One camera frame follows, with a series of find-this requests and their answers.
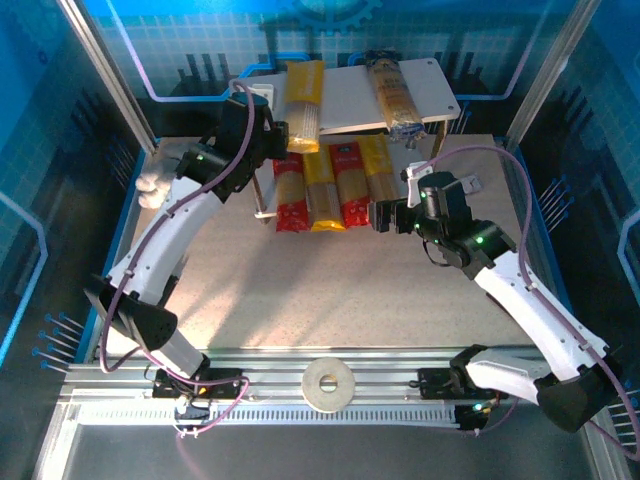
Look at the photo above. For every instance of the yellow spaghetti bag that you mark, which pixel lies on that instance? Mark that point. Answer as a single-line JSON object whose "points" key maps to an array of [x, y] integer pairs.
{"points": [[304, 100], [322, 195], [380, 165]]}

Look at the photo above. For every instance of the white fluffy plush toy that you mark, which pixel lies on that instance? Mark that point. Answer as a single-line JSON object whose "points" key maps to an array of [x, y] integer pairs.
{"points": [[152, 185]]}

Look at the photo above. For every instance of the white two-tier shelf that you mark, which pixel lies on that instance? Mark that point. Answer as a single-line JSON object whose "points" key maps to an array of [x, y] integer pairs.
{"points": [[350, 100]]}

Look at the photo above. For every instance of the red pasta bag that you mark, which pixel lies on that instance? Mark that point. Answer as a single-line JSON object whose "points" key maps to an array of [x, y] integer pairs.
{"points": [[350, 185], [291, 195]]}

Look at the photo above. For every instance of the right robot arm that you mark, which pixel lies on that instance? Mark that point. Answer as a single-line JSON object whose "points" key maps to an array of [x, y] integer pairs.
{"points": [[540, 310]]}

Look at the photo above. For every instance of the aluminium frame post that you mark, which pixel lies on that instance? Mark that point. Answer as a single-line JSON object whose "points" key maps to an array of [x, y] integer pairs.
{"points": [[550, 70], [107, 75]]}

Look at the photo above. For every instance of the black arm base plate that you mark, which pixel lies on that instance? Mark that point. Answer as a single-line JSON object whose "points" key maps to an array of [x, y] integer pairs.
{"points": [[432, 382], [225, 382]]}

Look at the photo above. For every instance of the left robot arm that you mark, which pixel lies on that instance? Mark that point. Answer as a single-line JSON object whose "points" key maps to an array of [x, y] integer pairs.
{"points": [[160, 240]]}

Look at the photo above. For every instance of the dark blue pasta bag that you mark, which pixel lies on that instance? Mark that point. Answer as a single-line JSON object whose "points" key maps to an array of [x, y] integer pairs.
{"points": [[397, 95]]}

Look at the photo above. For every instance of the aluminium mounting rail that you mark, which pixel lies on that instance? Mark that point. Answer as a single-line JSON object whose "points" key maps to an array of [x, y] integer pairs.
{"points": [[280, 367]]}

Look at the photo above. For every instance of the grey round disc with hole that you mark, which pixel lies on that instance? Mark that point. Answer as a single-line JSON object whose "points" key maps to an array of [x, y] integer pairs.
{"points": [[312, 385]]}

